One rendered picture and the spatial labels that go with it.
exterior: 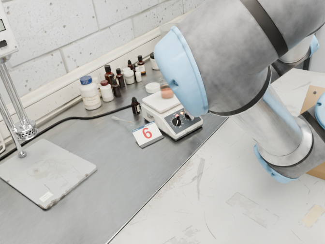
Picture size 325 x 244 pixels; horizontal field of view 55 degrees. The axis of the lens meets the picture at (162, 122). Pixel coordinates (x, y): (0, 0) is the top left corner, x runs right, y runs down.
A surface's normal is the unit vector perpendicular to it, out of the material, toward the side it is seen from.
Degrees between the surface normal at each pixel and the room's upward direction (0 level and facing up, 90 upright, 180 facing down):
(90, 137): 0
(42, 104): 90
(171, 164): 0
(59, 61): 90
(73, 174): 0
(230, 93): 111
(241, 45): 78
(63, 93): 90
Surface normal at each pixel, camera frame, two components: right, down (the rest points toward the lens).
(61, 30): 0.79, 0.26
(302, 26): 0.47, 0.58
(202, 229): -0.11, -0.82
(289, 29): 0.25, 0.63
